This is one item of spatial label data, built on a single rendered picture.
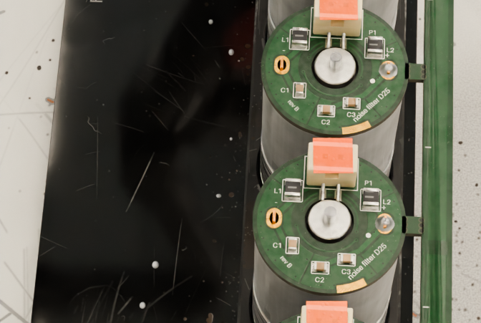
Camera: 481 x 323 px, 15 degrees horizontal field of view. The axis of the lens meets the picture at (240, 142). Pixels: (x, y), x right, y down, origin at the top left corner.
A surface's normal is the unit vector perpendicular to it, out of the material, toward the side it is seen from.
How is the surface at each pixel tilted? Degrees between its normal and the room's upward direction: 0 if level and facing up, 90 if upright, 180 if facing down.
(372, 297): 90
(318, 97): 0
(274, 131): 90
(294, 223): 0
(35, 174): 0
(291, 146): 90
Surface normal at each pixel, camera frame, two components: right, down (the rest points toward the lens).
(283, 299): -0.58, 0.74
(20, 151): 0.00, -0.42
